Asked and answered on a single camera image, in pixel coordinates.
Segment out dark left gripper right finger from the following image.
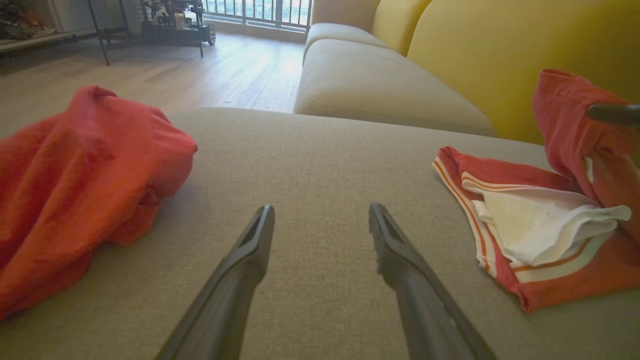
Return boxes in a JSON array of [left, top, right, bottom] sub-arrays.
[[368, 202, 497, 360]]

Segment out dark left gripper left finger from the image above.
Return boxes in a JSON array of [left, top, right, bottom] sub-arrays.
[[156, 204, 276, 360]]

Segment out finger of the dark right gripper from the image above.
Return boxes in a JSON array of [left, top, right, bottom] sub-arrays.
[[587, 103, 640, 129]]

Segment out red Bulls 23 shorts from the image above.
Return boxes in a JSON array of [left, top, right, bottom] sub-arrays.
[[0, 84, 199, 321]]

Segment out large yellow sofa back cushion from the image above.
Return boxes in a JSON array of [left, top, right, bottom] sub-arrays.
[[406, 0, 640, 147]]

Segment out small yellow sofa back cushion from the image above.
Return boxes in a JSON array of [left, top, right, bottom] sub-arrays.
[[370, 0, 433, 57]]

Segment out black wheeled cart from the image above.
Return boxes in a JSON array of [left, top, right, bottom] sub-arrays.
[[139, 0, 217, 47]]

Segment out small grey sofa seat cushion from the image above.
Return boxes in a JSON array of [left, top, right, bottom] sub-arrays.
[[303, 22, 392, 63]]

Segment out window railing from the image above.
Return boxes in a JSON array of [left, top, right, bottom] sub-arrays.
[[202, 0, 314, 32]]

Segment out beige sofa back cushion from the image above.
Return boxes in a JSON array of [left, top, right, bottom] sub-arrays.
[[310, 0, 382, 34]]

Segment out white cabinet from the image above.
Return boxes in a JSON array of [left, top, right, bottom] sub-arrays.
[[47, 0, 126, 34]]

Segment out dark green plant decoration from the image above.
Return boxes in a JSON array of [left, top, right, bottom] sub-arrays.
[[0, 0, 57, 42]]

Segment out black metal frame table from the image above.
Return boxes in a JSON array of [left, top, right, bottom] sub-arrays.
[[0, 0, 206, 67]]

